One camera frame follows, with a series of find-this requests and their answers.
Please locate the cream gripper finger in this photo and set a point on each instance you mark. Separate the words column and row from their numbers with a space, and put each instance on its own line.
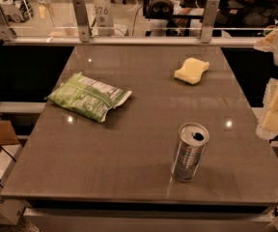
column 266, row 44
column 267, row 127

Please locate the silver redbull can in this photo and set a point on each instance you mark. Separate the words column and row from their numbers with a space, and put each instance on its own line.
column 192, row 141

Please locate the green jalapeno chip bag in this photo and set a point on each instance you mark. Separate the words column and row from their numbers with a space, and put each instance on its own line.
column 88, row 97

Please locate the yellow sponge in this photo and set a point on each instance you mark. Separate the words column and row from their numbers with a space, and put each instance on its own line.
column 191, row 71

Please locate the black vr headset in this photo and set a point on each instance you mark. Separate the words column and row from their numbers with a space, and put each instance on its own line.
column 158, row 9

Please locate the right metal rail bracket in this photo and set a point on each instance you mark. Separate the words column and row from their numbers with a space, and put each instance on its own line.
column 209, row 17

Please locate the metal rail bracket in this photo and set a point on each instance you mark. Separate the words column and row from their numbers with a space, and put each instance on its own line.
column 7, row 34
column 209, row 17
column 83, row 25

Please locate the white numbered post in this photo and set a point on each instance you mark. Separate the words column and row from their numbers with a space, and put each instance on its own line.
column 104, row 17

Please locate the middle metal rail bracket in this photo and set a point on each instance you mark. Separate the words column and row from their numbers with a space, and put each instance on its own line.
column 83, row 25

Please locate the left metal rail bracket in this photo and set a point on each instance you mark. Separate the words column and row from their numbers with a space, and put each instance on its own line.
column 7, row 34

